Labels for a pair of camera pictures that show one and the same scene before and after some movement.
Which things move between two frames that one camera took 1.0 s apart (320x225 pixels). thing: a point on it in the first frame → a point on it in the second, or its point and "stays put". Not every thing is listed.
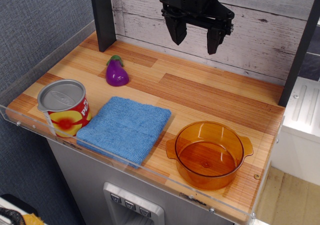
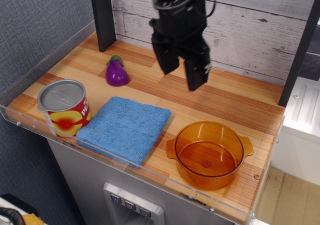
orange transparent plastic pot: (208, 154) stays put
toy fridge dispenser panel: (129, 208) stays put
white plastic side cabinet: (297, 150) stays put
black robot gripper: (197, 5) → (180, 27)
